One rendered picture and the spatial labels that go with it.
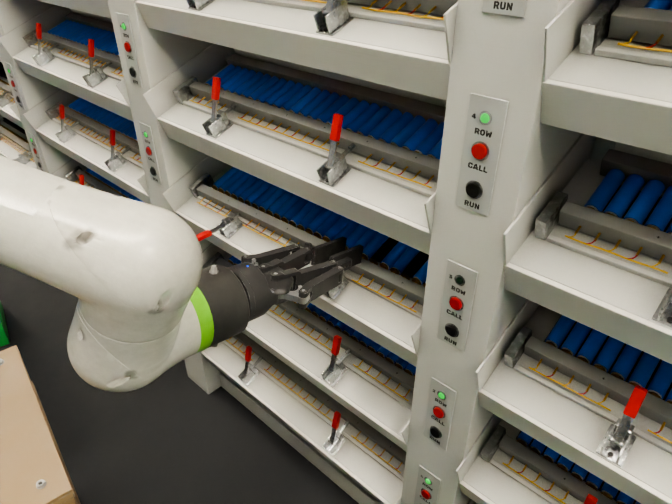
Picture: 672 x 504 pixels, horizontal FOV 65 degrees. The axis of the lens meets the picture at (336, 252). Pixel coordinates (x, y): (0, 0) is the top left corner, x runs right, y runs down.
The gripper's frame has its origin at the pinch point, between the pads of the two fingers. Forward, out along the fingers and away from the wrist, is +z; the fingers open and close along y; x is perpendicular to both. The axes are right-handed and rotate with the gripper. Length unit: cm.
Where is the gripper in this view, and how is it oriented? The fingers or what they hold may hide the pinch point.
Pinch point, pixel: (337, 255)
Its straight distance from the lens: 81.5
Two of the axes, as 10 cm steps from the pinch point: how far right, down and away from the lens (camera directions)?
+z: 6.8, -2.6, 6.9
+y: 7.3, 3.7, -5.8
